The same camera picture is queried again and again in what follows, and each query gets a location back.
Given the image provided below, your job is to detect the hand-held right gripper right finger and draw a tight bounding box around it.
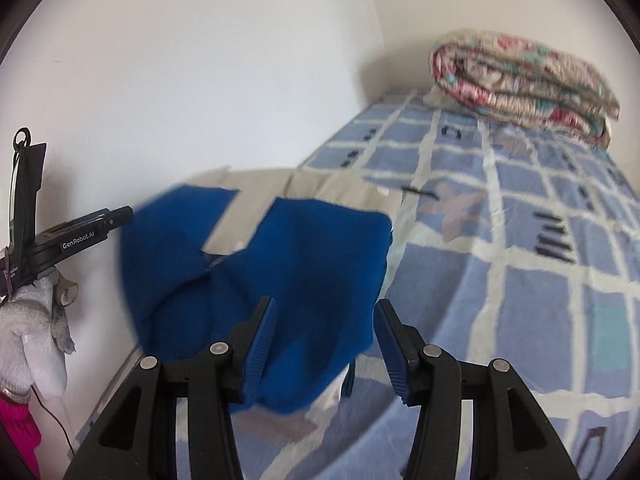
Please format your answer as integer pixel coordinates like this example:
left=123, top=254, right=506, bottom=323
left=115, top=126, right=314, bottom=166
left=374, top=299, right=581, bottom=480

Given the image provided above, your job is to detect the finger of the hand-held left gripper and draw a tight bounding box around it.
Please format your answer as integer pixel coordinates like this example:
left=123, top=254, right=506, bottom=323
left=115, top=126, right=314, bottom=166
left=106, top=205, right=135, bottom=234

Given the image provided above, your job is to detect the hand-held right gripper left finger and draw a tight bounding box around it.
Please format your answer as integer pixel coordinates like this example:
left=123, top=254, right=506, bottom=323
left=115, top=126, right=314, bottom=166
left=62, top=296, right=278, bottom=480

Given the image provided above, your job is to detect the beige and blue jacket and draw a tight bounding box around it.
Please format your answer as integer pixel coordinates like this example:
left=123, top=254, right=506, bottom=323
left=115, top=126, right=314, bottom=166
left=120, top=166, right=406, bottom=416

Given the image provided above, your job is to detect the person's left hand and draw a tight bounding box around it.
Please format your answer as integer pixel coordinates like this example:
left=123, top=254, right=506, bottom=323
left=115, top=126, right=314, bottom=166
left=0, top=267, right=78, bottom=401

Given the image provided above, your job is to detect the bed with blue checked sheet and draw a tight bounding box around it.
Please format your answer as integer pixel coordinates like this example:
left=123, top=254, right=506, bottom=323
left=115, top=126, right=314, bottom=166
left=75, top=87, right=640, bottom=480

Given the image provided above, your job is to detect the folded floral quilt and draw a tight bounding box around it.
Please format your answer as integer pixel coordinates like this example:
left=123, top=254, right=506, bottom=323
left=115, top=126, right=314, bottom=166
left=429, top=28, right=621, bottom=150

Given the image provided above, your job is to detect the black cable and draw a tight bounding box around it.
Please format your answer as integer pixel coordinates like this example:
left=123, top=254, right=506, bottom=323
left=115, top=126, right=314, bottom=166
left=30, top=384, right=77, bottom=458

